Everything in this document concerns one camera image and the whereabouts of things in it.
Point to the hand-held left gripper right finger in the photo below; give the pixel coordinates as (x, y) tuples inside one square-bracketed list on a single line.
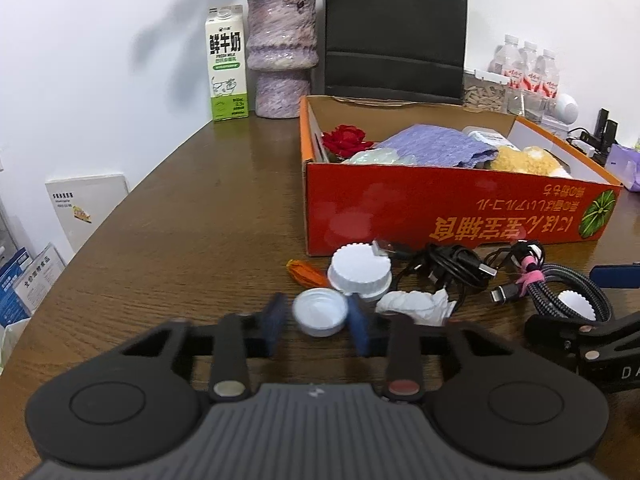
[(360, 327)]

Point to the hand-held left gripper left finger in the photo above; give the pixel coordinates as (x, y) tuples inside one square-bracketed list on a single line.
[(275, 325)]

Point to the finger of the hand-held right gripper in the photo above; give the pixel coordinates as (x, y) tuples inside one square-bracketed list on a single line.
[(615, 275), (560, 332)]

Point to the white bottle cap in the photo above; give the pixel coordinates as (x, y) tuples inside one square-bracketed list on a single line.
[(320, 312)]

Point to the white tissue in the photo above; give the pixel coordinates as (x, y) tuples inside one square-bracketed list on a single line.
[(415, 305)]

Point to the white ridged lid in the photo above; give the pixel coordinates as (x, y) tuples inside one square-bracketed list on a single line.
[(357, 267)]

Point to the orange cardboard box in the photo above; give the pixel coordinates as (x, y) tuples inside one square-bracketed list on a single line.
[(400, 210)]

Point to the yellow white plush hamster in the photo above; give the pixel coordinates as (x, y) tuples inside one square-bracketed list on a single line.
[(525, 160)]

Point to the iridescent plastic bag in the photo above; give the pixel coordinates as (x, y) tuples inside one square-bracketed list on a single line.
[(375, 156)]

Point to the red artificial rose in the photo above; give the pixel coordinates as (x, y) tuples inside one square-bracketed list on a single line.
[(345, 140)]

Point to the purple knit pouch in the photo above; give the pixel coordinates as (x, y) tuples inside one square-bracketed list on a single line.
[(435, 145)]

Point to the wooden desktop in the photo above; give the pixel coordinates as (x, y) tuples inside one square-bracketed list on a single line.
[(200, 210)]

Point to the white paper cupcake liner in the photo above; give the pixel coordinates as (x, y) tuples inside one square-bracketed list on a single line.
[(575, 304)]

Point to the orange wrapper scrap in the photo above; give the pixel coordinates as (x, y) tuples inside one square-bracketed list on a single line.
[(305, 272)]

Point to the purple tissue pack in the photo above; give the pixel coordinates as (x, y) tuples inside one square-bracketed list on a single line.
[(627, 162)]

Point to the white power strip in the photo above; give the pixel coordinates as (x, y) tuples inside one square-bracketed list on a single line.
[(587, 149)]

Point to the black upright device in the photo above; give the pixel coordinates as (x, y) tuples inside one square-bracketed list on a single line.
[(605, 127)]

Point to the white round speaker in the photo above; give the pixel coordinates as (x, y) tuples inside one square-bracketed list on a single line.
[(565, 107)]

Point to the white wipes pack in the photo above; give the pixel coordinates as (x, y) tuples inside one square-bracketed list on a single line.
[(487, 136)]

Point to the clear water bottle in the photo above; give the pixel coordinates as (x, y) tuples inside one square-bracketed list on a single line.
[(505, 60), (547, 72), (529, 62)]

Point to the clear pellet container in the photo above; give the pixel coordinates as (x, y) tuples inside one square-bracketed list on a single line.
[(482, 95)]

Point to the white labelled box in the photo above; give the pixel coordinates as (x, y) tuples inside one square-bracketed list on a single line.
[(42, 275)]

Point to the blue white cardboard box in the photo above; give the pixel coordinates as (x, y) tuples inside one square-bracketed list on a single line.
[(10, 285)]

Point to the milk carton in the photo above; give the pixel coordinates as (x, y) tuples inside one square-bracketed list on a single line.
[(225, 60)]

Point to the purple marbled vase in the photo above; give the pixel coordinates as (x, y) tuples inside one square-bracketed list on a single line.
[(280, 50)]

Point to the black paper bag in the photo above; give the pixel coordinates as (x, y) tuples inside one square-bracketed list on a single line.
[(395, 25)]

